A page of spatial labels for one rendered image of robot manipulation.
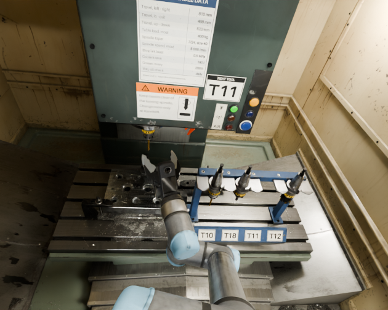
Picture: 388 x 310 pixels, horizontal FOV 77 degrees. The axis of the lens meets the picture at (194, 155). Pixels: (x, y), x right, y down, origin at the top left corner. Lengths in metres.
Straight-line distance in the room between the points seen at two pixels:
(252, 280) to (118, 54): 1.17
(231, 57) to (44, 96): 1.67
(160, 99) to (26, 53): 1.40
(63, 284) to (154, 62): 1.18
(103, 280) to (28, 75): 1.40
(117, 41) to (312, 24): 1.43
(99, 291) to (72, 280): 0.20
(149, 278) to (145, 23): 1.07
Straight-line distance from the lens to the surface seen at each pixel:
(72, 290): 1.46
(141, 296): 0.42
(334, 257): 1.52
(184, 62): 0.61
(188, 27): 0.58
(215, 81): 0.64
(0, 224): 1.62
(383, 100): 1.37
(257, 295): 1.39
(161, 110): 0.68
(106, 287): 1.33
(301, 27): 1.82
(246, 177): 0.97
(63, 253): 1.27
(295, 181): 1.07
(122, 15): 0.59
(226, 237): 1.21
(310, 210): 1.63
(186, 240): 0.67
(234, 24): 0.59
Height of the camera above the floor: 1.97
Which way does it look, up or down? 44 degrees down
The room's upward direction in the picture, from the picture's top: 10 degrees clockwise
